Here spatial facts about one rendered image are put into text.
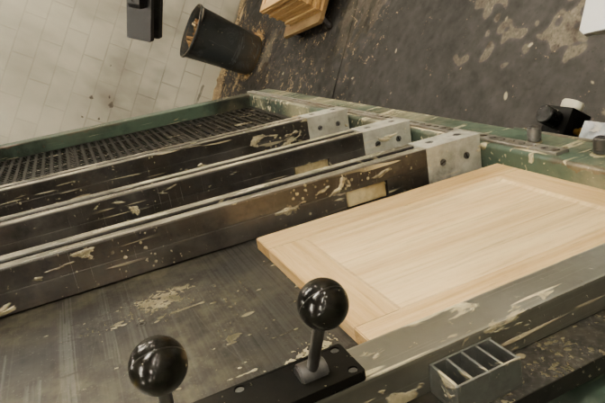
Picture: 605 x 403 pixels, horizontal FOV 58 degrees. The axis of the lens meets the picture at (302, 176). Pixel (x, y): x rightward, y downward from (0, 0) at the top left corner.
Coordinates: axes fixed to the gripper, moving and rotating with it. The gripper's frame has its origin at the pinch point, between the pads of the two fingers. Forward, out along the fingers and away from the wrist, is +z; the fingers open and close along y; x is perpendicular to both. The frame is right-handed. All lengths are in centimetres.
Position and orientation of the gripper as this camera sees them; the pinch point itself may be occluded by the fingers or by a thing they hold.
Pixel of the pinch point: (144, 6)
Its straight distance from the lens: 66.3
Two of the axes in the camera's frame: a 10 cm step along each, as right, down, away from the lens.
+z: -1.3, 8.8, 4.5
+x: 9.6, 2.3, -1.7
